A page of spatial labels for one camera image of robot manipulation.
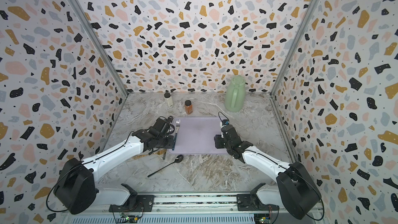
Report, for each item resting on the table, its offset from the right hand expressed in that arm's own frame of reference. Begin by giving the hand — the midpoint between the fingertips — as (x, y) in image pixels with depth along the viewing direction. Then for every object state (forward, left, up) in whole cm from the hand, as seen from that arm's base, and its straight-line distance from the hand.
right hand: (217, 137), depth 87 cm
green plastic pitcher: (+24, -11, +11) cm, 29 cm away
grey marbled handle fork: (-8, +31, -8) cm, 33 cm away
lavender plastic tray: (+6, +14, -9) cm, 17 cm away
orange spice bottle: (+24, +19, -1) cm, 30 cm away
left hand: (-3, +24, +1) cm, 24 cm away
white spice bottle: (+30, +34, +2) cm, 46 cm away
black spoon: (-11, +22, -6) cm, 25 cm away
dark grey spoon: (+17, +32, -6) cm, 37 cm away
